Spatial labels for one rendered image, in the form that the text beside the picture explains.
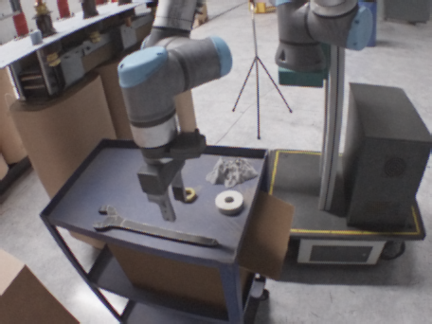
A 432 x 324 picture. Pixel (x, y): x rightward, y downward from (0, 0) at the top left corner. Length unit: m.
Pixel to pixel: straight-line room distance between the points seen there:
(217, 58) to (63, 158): 0.98
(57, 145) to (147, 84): 0.91
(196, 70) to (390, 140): 0.91
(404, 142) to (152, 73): 1.04
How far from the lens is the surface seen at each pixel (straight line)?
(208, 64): 0.58
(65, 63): 1.34
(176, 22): 0.69
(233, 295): 0.83
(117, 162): 1.13
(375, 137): 1.26
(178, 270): 0.92
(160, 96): 0.54
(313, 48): 1.07
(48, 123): 1.34
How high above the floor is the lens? 1.47
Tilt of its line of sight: 36 degrees down
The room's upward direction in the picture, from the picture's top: 8 degrees counter-clockwise
